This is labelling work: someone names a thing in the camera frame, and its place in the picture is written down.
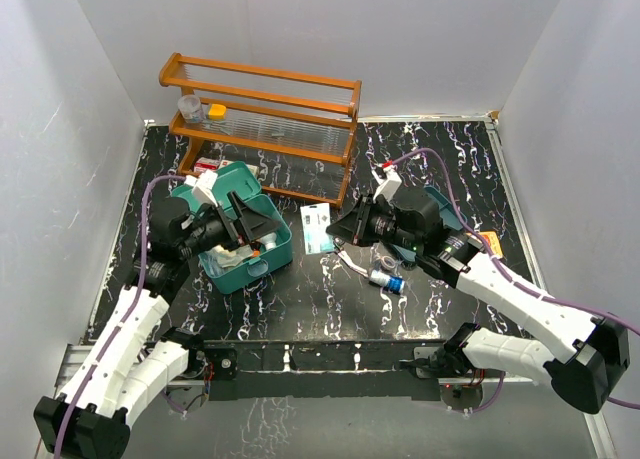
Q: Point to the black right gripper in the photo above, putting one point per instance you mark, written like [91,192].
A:
[350,227]

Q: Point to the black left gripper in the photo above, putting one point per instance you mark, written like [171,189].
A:
[254,224]

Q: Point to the clear green-banded bottle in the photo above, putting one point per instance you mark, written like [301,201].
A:
[269,241]

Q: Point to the bag of cotton balls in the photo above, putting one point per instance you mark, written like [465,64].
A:
[221,259]

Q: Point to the blue face mask packet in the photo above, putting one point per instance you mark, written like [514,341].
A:
[315,219]

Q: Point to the teal medicine kit box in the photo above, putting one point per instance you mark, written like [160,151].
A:
[237,191]

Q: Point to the blue white small bottle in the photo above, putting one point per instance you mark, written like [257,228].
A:
[387,282]

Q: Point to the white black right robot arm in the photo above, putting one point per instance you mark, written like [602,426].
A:
[581,355]

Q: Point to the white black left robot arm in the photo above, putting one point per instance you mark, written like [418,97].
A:
[93,414]

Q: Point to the red white medicine box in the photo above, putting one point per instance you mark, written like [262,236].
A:
[204,164]

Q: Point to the clear tape roll bag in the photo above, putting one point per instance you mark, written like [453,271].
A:
[384,262]

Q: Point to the dark blue divided tray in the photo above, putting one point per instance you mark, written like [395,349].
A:
[422,215]

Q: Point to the orange wooden shelf rack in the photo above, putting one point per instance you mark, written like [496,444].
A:
[299,129]

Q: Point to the yellow capped small jar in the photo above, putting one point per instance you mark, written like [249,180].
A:
[215,113]

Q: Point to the clear plastic cup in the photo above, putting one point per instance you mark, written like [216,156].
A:
[191,109]

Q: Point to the black metal base bar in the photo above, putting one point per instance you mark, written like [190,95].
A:
[234,370]

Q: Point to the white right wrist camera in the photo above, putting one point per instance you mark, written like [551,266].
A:
[388,181]

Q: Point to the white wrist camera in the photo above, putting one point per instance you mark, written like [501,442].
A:
[202,187]
[388,181]

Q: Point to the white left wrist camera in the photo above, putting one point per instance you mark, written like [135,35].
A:
[202,187]

